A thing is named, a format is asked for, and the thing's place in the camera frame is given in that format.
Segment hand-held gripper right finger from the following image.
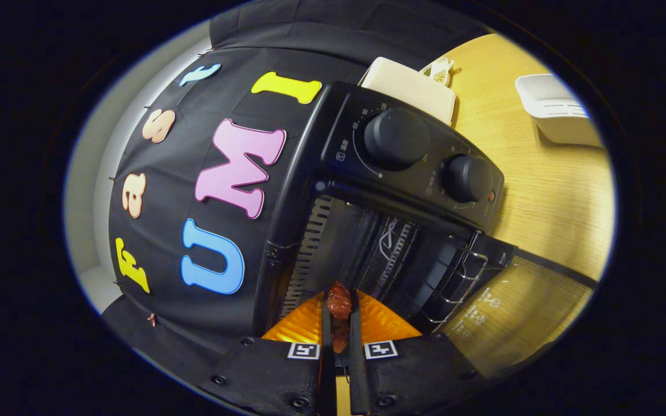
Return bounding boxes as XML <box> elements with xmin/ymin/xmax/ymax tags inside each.
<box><xmin>349</xmin><ymin>289</ymin><xmax>487</xmax><ymax>416</ymax></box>

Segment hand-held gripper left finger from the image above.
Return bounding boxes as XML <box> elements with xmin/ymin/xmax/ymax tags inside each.
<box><xmin>197</xmin><ymin>292</ymin><xmax>335</xmax><ymax>416</ymax></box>

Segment brown meat piece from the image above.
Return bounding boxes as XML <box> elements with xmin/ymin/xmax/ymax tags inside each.
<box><xmin>326</xmin><ymin>281</ymin><xmax>353</xmax><ymax>354</ymax></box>

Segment black toaster oven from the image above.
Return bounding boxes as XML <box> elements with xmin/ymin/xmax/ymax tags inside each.
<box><xmin>252</xmin><ymin>81</ymin><xmax>597</xmax><ymax>379</ymax></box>

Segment cream white bread toaster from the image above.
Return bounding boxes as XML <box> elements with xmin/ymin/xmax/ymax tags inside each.
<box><xmin>359</xmin><ymin>56</ymin><xmax>458</xmax><ymax>125</ymax></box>

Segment black backdrop cloth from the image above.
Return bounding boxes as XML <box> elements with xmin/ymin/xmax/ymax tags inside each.
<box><xmin>102</xmin><ymin>0</ymin><xmax>490</xmax><ymax>370</ymax></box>

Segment small green white packet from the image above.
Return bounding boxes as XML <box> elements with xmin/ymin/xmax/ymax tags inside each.
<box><xmin>420</xmin><ymin>57</ymin><xmax>455</xmax><ymax>87</ymax></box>

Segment white rectangular tray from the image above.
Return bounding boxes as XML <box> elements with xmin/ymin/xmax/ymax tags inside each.
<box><xmin>514</xmin><ymin>73</ymin><xmax>604</xmax><ymax>148</ymax></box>

